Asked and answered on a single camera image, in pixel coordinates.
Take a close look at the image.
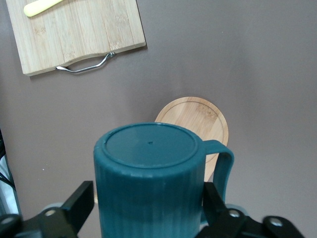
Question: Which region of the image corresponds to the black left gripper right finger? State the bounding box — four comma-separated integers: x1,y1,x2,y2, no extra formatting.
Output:
195,182,304,238

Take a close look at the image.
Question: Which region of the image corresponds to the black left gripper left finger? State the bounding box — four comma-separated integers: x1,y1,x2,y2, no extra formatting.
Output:
0,180,94,238

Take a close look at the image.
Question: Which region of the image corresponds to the teal ribbed cup with handle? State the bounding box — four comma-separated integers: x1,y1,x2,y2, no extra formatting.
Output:
93,122,235,238

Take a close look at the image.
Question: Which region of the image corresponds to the wooden mug tree stand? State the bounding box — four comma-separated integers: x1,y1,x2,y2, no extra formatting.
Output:
155,96,229,183

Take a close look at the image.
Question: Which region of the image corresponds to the brown table cover mat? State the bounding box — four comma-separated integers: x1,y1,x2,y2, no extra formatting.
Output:
0,0,317,238

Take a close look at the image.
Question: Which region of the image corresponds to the yellow plastic fork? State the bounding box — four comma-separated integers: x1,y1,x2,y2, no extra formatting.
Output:
23,0,64,17

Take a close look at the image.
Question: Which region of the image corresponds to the bamboo cutting board, metal handle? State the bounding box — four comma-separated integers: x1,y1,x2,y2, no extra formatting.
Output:
5,0,147,77

